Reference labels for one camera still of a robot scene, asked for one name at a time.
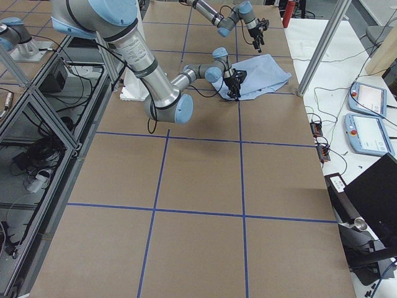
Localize near teach pendant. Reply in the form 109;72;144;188
344;114;395;156

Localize light blue t-shirt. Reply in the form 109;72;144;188
205;54;292;101

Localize red cylinder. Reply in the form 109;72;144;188
282;0;296;29

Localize teach pendant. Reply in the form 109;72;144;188
348;82;387;118
344;114;395;156

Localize aluminium frame post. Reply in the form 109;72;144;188
297;0;352;97

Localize far teach pendant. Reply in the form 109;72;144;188
348;82;387;118

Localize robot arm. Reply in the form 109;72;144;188
179;0;269;53
51;1;247;124

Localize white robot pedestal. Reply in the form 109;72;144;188
120;68;149;101

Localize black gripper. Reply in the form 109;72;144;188
223;68;247;101
248;18;269;52

